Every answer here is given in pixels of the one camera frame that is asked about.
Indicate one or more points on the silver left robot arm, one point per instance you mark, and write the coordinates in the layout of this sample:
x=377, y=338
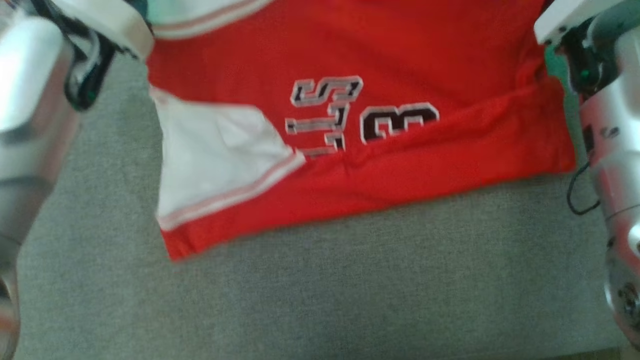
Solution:
x=30, y=100

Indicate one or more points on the red jersey with white stripes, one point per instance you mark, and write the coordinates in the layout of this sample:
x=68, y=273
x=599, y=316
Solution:
x=400, y=50

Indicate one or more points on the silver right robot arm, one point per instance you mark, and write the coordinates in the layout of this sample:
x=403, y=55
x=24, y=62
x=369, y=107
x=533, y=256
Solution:
x=615, y=150

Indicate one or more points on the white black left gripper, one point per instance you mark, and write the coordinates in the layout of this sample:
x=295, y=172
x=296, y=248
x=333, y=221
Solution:
x=115, y=25

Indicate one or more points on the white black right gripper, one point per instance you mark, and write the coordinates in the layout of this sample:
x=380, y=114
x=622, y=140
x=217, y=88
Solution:
x=570, y=20

